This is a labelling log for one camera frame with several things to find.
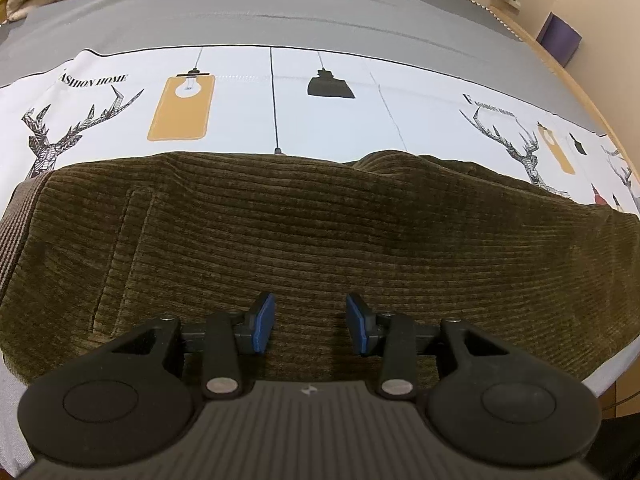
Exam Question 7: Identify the grey printed bed sheet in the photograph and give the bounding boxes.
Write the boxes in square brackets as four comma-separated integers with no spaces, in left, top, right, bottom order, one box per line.
[1,0,639,479]

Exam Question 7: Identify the wooden bed frame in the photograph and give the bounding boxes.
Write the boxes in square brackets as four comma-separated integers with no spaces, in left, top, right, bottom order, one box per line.
[488,4,637,171]

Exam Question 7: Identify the olive green corduroy pants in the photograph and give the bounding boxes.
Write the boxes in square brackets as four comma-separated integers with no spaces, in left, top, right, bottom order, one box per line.
[1,151,639,382]

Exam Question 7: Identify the purple box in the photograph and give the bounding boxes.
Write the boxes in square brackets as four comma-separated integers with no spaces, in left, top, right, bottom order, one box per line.
[536,13,582,67]

